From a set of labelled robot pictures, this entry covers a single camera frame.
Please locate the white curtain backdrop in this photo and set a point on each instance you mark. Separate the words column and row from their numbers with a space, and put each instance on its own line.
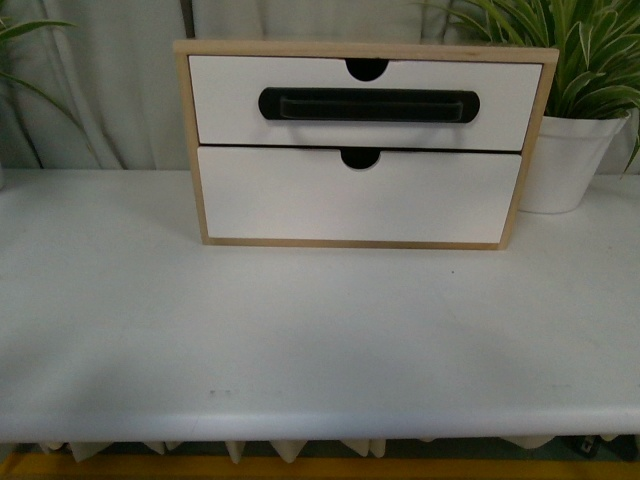
column 98, row 84

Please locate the white plant pot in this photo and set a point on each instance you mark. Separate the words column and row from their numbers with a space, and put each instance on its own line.
column 564, row 161

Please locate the green plant at left edge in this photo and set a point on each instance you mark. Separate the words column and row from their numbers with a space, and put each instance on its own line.
column 38, row 114

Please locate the black drawer handle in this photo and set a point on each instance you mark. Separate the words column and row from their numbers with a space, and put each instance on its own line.
column 369, row 105

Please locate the white drawer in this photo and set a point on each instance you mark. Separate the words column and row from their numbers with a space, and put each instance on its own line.
column 286, row 197
column 226, row 90

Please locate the green spiky potted plant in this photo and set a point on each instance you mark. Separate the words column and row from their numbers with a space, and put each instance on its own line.
column 596, row 75

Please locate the yellow bar under table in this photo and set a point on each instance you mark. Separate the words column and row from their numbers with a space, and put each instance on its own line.
column 58, row 466

